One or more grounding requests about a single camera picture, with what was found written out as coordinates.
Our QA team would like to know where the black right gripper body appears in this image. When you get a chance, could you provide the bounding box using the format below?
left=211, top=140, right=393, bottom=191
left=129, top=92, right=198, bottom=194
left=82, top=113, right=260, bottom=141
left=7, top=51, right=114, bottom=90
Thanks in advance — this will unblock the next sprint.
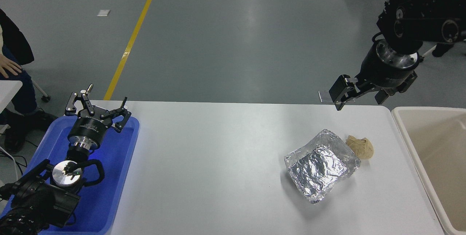
left=357, top=45, right=418, bottom=91

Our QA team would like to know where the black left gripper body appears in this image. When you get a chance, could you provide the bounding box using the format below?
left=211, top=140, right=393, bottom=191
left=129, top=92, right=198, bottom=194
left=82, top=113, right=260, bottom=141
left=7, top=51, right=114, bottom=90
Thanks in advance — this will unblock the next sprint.
left=67, top=116, right=110, bottom=144

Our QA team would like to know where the silver foil tray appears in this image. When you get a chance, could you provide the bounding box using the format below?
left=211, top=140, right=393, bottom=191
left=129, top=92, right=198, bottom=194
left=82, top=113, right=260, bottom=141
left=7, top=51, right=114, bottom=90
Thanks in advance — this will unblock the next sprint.
left=284, top=129, right=361, bottom=204

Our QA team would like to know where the person's hand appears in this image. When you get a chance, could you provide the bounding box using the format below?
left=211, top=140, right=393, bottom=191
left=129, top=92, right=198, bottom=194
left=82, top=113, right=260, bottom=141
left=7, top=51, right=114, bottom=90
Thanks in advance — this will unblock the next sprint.
left=0, top=53, right=23, bottom=79

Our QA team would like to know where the clear plastic piece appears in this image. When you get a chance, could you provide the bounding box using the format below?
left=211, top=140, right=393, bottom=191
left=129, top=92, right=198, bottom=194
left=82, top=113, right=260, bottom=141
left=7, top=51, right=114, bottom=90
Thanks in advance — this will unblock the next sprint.
left=318, top=90, right=356, bottom=103

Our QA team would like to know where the chair leg with caster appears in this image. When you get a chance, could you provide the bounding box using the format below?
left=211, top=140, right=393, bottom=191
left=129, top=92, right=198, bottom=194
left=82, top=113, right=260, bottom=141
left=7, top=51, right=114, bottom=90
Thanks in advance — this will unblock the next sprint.
left=31, top=80, right=51, bottom=103

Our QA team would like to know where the blue plastic tray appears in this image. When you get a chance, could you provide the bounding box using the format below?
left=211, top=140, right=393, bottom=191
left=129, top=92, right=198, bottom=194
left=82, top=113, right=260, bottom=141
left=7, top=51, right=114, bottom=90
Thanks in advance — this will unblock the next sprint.
left=0, top=115, right=141, bottom=235

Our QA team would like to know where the crumpled tan paper ball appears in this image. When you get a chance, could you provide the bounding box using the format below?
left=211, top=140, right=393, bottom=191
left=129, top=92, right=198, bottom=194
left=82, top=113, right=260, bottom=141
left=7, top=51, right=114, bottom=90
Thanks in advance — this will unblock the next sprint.
left=345, top=135, right=375, bottom=160

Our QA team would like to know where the large pale bin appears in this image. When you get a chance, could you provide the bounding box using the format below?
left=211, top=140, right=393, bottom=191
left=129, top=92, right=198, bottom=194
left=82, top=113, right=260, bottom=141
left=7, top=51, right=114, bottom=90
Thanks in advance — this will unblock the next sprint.
left=391, top=106, right=466, bottom=235

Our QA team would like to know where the white side table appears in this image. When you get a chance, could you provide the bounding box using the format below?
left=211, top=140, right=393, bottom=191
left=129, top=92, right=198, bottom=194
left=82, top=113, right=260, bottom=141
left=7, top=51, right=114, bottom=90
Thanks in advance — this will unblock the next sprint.
left=0, top=80, right=23, bottom=114

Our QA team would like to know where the black cable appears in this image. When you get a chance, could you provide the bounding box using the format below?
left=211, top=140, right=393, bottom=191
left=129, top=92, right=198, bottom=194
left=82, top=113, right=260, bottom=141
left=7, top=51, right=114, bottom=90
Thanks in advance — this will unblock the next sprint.
left=0, top=152, right=28, bottom=177

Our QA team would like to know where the white cable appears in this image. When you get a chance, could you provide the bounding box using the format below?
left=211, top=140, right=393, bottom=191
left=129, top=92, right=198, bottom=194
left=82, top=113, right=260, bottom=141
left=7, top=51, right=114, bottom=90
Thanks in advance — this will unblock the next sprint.
left=0, top=145, right=19, bottom=181

